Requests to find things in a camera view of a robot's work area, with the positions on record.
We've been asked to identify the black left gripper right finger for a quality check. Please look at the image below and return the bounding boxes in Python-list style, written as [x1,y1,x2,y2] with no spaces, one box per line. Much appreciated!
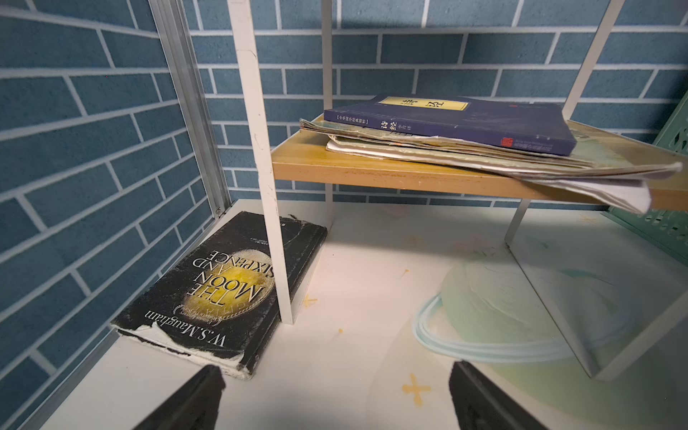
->
[449,361,546,430]

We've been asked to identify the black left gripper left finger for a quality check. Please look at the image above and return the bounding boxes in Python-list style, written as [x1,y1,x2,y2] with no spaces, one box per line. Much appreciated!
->
[134,365,226,430]

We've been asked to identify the black Moon and Sixpence book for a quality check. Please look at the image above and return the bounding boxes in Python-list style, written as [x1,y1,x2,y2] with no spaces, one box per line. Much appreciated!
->
[109,210,329,381]

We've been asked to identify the floral table mat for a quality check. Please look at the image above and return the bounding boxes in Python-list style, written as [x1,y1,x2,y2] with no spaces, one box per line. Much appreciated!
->
[220,204,687,429]

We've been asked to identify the green plastic file organizer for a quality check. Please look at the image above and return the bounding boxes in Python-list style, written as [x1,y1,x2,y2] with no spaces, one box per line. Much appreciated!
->
[606,94,687,263]

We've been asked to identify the worn magazine stack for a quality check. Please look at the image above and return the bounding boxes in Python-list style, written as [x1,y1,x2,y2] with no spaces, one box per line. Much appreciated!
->
[299,118,684,214]

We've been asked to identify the dark blue book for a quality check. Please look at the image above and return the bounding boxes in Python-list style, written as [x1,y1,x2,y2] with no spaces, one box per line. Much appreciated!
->
[324,94,577,157]

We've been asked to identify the white frame wooden shelf rack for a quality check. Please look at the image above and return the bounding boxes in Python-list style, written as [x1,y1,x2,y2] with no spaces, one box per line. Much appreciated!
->
[228,1,687,381]

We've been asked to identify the left aluminium corner post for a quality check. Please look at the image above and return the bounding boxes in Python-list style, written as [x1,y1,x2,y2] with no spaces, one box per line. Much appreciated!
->
[149,0,231,219]

